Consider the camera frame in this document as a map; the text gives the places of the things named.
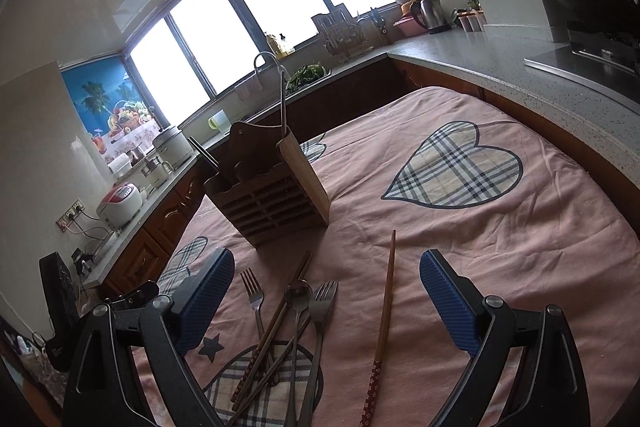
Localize wooden utensil holder box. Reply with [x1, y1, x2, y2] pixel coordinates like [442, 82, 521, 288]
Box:
[204, 122, 330, 247]

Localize pink plastic basin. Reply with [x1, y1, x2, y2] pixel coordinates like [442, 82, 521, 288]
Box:
[394, 16, 426, 38]

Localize wall power socket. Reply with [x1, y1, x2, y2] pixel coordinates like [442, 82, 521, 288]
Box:
[55, 198, 86, 232]

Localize green vegetables in sink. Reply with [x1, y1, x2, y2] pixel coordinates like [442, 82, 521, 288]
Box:
[286, 63, 326, 92]

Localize metal dish rack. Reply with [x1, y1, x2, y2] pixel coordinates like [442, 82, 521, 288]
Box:
[311, 3, 371, 62]

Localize pink heart-patterned tablecloth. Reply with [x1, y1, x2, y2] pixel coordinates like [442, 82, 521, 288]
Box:
[166, 88, 639, 426]

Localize green white plastic jug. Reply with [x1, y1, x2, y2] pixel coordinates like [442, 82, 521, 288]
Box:
[207, 109, 231, 133]

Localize condiment bottles group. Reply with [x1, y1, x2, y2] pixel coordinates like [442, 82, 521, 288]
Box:
[452, 0, 487, 32]

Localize chrome sink faucet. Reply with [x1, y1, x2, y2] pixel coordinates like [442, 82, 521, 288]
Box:
[252, 50, 292, 143]

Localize large steel fork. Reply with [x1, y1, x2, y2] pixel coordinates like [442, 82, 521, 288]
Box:
[297, 280, 338, 427]

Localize gas stove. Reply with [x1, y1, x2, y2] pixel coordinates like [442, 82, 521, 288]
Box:
[524, 22, 639, 103]

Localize fruit poster blind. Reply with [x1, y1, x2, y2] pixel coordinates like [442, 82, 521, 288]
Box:
[62, 55, 160, 164]

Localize red-dotted wooden chopstick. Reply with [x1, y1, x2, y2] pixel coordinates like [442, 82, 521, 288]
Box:
[359, 230, 397, 427]

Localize small steel fork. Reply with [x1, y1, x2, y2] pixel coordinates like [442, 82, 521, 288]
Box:
[241, 268, 265, 339]

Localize red white rice cooker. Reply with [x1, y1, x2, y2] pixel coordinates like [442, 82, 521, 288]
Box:
[96, 182, 143, 230]

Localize dark chopsticks in holder left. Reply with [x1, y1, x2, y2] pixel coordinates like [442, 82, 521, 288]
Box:
[188, 136, 220, 172]

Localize brown wooden chopstick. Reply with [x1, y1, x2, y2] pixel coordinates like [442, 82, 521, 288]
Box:
[230, 249, 314, 412]

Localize steel spoon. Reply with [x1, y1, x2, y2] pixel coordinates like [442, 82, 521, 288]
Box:
[284, 280, 311, 427]

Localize white cylindrical cooker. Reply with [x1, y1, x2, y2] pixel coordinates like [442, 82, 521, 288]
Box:
[152, 126, 193, 170]

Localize steel electric kettle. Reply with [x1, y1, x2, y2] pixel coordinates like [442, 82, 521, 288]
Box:
[410, 0, 451, 35]

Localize small white blender pot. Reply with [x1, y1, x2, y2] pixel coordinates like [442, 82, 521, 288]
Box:
[142, 155, 172, 190]

